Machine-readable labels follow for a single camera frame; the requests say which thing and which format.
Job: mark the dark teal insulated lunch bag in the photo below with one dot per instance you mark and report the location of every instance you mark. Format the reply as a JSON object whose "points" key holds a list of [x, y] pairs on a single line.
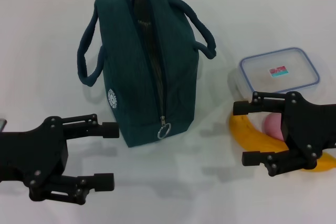
{"points": [[118, 51]]}

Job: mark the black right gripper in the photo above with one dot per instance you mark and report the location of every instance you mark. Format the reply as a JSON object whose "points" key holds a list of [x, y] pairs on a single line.
{"points": [[309, 127]]}

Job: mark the clear food container blue seal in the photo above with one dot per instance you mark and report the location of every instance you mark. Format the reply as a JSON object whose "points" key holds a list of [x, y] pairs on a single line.
{"points": [[262, 77]]}

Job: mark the pink toy peach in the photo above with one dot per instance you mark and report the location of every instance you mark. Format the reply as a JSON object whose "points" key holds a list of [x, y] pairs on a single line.
{"points": [[273, 127]]}

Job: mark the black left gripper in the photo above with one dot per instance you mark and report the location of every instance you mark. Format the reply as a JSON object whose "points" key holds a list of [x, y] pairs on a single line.
{"points": [[34, 153]]}

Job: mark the yellow banana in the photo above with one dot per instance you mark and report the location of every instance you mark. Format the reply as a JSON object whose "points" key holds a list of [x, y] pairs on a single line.
{"points": [[249, 134]]}

